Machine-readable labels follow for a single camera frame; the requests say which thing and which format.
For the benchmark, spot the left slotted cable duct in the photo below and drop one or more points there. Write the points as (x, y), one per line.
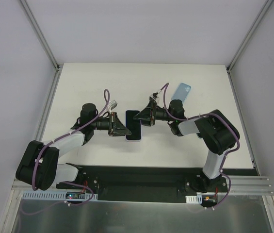
(58, 195)

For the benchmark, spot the light blue phone case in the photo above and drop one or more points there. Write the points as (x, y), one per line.
(181, 93)

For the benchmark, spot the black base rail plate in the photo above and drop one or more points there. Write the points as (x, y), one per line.
(144, 184)

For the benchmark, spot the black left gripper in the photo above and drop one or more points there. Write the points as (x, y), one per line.
(113, 124)

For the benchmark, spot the black phone blue edge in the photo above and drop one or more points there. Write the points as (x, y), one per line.
(133, 125)

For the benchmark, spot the aluminium frame rail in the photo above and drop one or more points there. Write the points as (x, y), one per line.
(240, 185)

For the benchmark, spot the slotted cable duct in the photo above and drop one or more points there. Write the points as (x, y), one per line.
(197, 199)
(58, 195)

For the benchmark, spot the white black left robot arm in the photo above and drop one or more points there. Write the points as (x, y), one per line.
(39, 165)

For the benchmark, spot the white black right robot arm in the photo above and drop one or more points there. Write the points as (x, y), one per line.
(219, 135)

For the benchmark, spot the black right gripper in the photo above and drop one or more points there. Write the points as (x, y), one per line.
(153, 112)

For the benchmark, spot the right slotted cable duct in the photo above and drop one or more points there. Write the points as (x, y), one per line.
(197, 199)

